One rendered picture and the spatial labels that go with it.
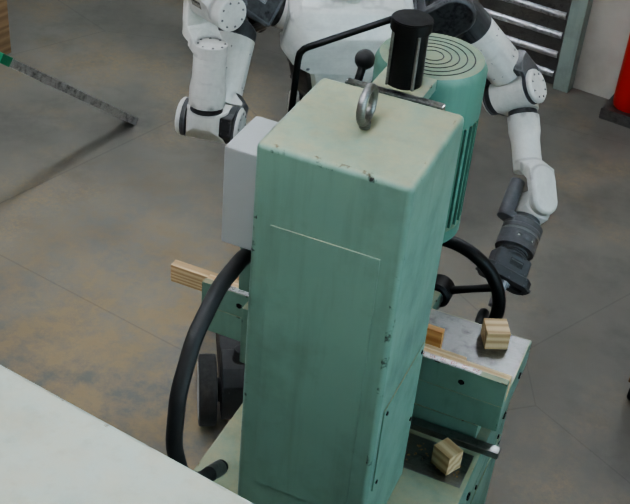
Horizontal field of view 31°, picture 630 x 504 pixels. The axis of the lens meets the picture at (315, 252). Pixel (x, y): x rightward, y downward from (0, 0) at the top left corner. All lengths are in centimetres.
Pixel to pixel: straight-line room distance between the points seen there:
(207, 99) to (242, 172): 69
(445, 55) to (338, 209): 41
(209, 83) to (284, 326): 73
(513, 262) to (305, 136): 108
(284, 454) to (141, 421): 148
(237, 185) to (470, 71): 42
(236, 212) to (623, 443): 202
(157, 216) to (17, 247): 49
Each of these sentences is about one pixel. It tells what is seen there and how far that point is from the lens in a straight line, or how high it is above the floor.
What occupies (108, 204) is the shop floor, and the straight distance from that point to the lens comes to 410.
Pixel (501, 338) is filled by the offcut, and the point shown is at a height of 93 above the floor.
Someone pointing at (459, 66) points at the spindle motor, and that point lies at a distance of 179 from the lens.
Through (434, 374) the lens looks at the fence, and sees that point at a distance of 207.
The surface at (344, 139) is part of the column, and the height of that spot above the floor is 152.
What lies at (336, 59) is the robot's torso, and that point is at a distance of 244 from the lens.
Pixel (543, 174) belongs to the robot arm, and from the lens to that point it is 258.
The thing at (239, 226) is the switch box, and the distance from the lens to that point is 162.
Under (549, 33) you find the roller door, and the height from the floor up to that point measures 23.
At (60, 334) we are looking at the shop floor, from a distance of 355.
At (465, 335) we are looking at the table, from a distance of 221.
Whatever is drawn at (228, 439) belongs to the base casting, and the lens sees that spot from 209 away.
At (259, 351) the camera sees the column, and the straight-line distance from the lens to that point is 170.
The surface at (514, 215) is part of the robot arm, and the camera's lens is 255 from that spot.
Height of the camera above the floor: 229
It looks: 36 degrees down
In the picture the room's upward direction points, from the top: 6 degrees clockwise
